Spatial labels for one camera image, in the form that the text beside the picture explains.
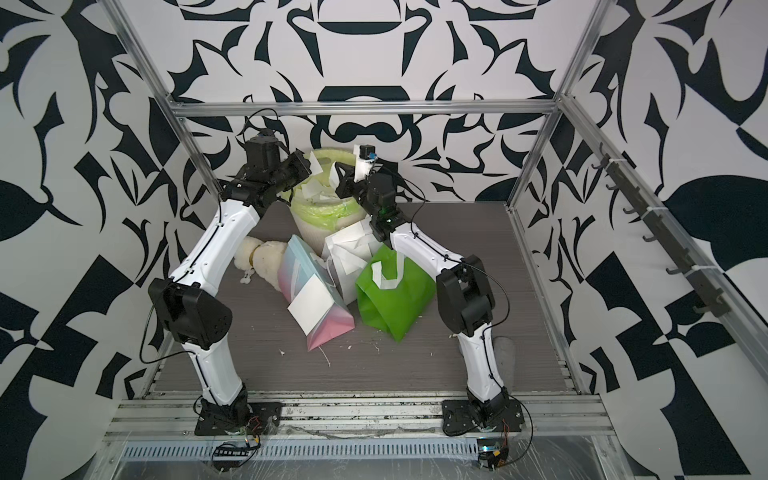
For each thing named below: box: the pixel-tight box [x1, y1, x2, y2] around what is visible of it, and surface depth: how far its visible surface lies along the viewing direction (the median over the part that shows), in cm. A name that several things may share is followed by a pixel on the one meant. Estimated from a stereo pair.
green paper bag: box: [356, 246, 437, 341], surface depth 81 cm
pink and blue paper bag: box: [278, 234, 355, 352], surface depth 78 cm
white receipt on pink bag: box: [287, 273, 335, 336], surface depth 74 cm
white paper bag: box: [322, 215, 376, 305], surface depth 82 cm
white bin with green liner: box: [290, 147, 365, 255], surface depth 85 cm
